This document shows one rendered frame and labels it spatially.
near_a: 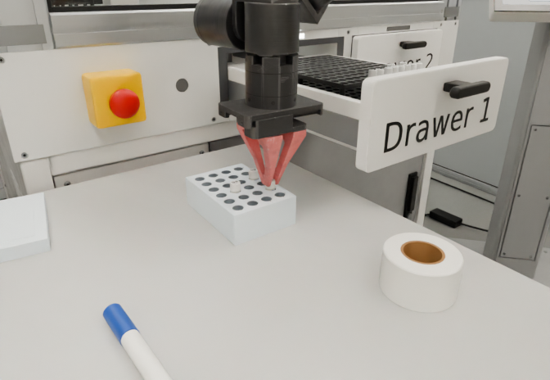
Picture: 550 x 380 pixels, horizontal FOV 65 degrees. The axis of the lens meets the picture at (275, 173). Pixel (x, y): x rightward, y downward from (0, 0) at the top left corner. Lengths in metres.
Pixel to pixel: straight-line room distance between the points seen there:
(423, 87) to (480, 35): 1.97
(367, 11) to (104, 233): 0.68
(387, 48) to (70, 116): 0.65
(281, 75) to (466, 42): 2.16
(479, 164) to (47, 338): 2.40
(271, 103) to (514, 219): 1.36
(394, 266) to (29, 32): 0.52
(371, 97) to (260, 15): 0.15
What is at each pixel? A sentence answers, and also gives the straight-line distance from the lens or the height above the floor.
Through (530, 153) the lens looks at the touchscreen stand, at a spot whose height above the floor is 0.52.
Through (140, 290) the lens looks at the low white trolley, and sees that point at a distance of 0.44.
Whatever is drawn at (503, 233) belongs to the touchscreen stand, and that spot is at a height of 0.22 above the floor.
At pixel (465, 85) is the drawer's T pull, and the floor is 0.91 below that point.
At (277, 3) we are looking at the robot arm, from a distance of 0.44.
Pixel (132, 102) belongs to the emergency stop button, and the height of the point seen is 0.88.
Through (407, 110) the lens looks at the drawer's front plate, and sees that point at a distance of 0.55.
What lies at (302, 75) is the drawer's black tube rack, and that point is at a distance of 0.66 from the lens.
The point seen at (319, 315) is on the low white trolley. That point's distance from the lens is 0.39.
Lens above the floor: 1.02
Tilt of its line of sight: 23 degrees down
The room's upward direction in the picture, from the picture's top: straight up
